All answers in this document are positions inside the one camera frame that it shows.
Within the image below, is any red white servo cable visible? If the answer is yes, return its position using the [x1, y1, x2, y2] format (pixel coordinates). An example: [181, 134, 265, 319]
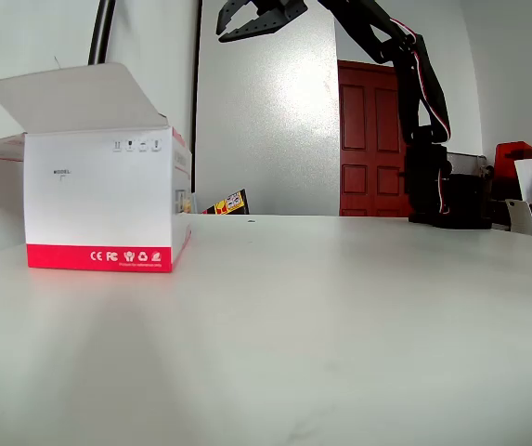
[388, 17, 452, 216]

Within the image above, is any white chair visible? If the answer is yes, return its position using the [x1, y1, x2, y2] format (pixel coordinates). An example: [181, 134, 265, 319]
[505, 198, 532, 238]

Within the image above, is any black camera stand pole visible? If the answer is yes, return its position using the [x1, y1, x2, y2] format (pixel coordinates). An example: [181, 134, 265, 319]
[87, 0, 118, 65]

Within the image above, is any white board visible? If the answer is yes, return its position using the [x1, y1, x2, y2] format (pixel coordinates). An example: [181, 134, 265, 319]
[513, 157, 532, 202]

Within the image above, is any black vertical frame strip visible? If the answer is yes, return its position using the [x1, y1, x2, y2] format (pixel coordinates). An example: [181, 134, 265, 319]
[189, 0, 204, 195]

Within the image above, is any red panelled door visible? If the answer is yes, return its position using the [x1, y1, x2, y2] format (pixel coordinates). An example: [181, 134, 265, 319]
[337, 59, 410, 218]

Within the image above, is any open cardboard box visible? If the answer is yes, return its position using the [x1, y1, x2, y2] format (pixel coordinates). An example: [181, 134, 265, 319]
[0, 62, 195, 274]

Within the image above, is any orange printer cover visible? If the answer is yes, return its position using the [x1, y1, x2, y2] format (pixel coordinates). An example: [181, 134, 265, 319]
[495, 141, 532, 201]

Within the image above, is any printed yellow black carton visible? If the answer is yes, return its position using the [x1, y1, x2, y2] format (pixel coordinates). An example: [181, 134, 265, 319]
[201, 189, 251, 216]

